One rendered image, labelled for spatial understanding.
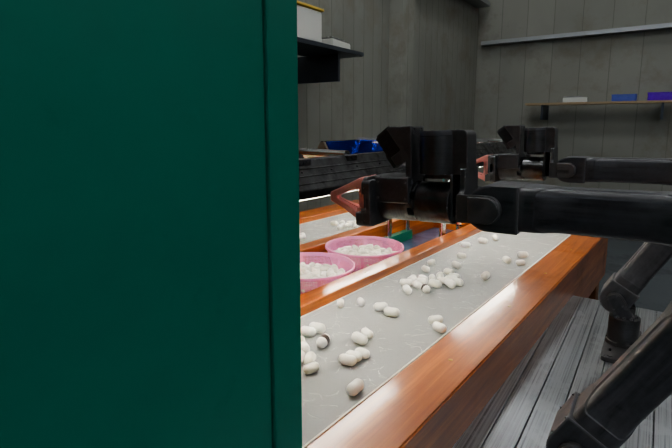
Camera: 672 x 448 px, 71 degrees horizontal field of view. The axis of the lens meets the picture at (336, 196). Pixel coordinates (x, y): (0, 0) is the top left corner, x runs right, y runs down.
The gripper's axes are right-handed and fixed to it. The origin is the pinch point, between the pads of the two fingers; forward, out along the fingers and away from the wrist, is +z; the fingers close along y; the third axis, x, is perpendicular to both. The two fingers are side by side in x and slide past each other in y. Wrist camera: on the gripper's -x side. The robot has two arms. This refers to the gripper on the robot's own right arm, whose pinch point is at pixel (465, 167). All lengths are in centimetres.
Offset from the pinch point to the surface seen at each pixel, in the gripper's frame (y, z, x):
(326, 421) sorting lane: 69, -4, 33
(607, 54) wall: -697, 40, -123
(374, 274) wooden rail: 11.5, 21.7, 29.4
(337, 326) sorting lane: 41, 14, 32
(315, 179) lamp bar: 51, 10, -1
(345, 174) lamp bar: 41.7, 10.0, -1.1
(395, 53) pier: -378, 223, -106
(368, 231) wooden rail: -35, 52, 28
